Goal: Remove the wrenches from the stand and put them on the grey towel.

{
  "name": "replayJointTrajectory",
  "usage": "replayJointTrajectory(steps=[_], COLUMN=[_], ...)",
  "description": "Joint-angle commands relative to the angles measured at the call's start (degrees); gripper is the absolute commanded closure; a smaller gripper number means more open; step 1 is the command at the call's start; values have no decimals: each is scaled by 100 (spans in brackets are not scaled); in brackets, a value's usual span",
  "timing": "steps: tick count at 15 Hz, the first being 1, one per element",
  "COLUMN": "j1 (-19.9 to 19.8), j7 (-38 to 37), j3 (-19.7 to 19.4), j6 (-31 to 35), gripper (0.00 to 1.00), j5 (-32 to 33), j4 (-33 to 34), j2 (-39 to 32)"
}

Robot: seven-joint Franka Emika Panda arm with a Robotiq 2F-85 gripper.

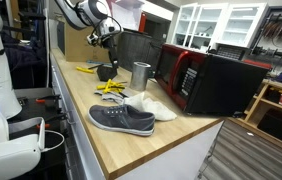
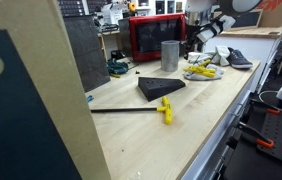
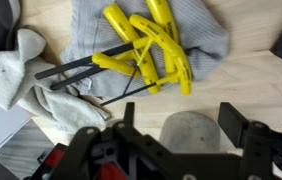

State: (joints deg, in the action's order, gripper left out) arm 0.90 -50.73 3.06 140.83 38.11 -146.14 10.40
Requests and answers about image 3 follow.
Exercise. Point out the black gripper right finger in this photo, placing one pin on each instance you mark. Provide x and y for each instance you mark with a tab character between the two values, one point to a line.
271	153

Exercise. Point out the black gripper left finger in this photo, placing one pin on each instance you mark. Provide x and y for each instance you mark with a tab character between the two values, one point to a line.
114	156

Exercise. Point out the white workbench base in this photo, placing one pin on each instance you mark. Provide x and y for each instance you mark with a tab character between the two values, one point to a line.
1	126

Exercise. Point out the white crumpled cloth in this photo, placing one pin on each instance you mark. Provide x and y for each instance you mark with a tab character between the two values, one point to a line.
7	76

